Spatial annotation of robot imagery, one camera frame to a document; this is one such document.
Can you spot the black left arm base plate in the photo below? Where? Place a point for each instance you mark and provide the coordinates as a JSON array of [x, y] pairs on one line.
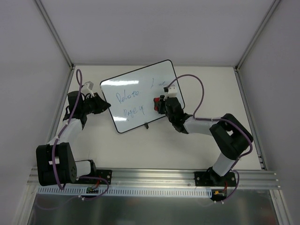
[[100, 173]]

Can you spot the white whiteboard black frame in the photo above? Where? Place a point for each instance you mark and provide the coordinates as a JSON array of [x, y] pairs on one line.
[[131, 95]]

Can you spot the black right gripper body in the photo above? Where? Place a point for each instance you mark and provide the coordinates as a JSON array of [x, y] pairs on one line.
[[164, 107]]

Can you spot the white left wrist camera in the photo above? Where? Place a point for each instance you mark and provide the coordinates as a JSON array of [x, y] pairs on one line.
[[87, 89]]

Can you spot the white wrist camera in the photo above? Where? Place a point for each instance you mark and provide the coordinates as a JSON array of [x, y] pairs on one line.
[[170, 92], [87, 89]]

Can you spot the red whiteboard eraser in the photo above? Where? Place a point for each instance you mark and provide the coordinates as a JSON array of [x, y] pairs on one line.
[[156, 103]]

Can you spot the aluminium mounting rail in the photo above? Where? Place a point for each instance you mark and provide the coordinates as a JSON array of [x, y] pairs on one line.
[[179, 178]]

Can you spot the left aluminium frame post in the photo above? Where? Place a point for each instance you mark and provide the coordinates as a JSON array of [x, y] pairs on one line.
[[40, 6]]

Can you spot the right aluminium frame post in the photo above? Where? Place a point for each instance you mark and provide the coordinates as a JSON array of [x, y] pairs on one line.
[[271, 10]]

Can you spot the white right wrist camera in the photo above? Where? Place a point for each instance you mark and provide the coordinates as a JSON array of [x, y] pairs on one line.
[[170, 92]]

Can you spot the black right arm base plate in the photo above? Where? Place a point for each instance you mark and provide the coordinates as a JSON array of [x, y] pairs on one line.
[[210, 179]]

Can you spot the aluminium frame post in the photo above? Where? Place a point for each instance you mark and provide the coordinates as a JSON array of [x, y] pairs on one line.
[[40, 6], [271, 10]]

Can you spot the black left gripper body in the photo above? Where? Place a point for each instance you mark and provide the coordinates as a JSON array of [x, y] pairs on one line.
[[95, 104]]

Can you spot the white slotted cable duct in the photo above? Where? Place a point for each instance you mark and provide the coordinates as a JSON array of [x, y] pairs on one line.
[[129, 191]]

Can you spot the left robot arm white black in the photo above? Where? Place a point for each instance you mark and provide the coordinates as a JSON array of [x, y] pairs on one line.
[[55, 161]]

